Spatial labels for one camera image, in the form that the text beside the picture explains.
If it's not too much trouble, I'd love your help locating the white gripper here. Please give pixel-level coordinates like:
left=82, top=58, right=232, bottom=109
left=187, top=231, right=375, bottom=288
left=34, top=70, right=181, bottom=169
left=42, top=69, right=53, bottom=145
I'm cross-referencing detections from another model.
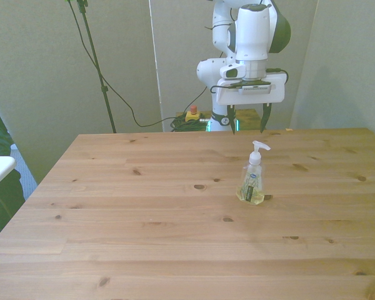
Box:
left=215, top=73, right=286, bottom=136

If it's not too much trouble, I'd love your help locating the clear sanitizer pump bottle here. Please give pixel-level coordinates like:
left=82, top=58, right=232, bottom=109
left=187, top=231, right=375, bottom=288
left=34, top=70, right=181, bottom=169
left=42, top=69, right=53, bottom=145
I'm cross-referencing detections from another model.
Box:
left=236, top=140, right=271, bottom=206

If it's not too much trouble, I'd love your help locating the yellow emergency stop button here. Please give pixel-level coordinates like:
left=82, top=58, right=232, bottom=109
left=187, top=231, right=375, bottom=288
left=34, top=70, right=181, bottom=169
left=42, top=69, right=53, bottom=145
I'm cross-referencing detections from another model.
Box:
left=185, top=105, right=201, bottom=123

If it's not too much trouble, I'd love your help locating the person in dark clothing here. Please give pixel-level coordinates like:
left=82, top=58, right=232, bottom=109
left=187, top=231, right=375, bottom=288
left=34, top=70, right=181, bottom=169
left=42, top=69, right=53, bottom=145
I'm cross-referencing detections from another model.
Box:
left=0, top=95, right=26, bottom=234

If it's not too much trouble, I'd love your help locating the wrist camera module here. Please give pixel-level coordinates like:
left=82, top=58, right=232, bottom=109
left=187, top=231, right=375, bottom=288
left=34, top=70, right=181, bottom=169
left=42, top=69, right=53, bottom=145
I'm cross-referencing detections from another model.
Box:
left=237, top=81, right=272, bottom=94

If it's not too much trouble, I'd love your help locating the coiled green cable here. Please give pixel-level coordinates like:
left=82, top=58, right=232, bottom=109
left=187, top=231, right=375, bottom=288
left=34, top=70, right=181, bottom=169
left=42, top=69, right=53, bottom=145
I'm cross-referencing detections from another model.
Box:
left=169, top=116, right=211, bottom=133

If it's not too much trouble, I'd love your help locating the black cable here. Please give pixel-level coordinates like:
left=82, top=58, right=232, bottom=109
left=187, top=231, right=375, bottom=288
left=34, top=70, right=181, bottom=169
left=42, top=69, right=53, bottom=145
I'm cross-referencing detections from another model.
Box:
left=66, top=0, right=209, bottom=128

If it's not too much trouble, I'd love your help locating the black camera stand pole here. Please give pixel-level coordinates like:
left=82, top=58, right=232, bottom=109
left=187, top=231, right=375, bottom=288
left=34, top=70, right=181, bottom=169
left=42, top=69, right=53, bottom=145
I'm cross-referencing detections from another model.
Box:
left=76, top=0, right=118, bottom=134

